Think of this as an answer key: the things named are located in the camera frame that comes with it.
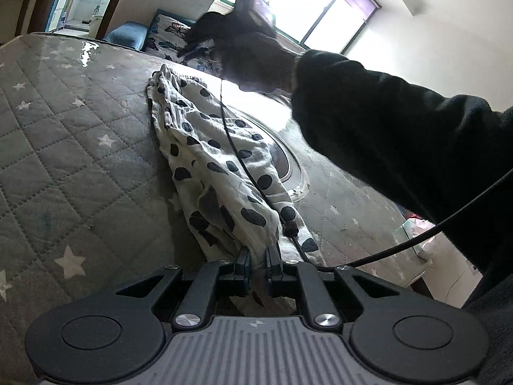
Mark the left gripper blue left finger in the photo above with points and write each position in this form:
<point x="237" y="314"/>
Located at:
<point x="216" y="280"/>

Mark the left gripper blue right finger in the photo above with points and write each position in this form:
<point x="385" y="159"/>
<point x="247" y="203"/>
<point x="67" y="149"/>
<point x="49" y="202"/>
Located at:
<point x="301" y="281"/>

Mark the white polka dot garment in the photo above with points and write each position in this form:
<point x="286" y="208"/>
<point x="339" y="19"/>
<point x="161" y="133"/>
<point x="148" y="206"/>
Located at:
<point x="228" y="186"/>

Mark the black sleeve right forearm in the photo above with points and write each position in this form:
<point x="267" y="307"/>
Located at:
<point x="445" y="159"/>

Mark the person's right hand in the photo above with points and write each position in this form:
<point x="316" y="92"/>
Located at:
<point x="255" y="62"/>

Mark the butterfly print pillow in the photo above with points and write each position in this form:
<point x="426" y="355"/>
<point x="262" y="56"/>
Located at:
<point x="165" y="40"/>

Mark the blue sofa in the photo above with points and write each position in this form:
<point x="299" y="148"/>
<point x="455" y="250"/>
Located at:
<point x="133" y="35"/>

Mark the grey quilted star table cover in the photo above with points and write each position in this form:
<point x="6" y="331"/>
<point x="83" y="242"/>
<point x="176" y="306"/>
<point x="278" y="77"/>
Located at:
<point x="87" y="199"/>

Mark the blue white cabinet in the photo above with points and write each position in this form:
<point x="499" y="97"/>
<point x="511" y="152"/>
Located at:
<point x="58" y="15"/>

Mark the window with green frame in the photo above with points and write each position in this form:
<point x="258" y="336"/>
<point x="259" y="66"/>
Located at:
<point x="331" y="25"/>

